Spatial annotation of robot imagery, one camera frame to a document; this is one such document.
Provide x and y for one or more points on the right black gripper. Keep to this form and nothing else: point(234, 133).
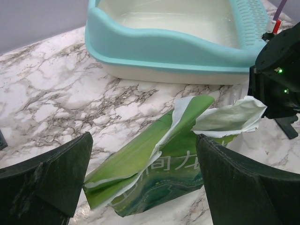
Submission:
point(274, 79)

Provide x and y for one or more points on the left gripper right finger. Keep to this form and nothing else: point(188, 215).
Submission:
point(242, 191)

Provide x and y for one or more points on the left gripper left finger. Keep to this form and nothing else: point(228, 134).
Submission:
point(44, 190)

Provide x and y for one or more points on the teal white litter box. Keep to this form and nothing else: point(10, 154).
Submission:
point(176, 41)

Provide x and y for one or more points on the green litter bag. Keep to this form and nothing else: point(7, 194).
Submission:
point(161, 163)

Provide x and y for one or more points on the clear plastic scoop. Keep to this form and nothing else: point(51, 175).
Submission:
point(234, 95)

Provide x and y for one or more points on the dark grey lego baseplate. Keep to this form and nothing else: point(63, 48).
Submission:
point(3, 143)

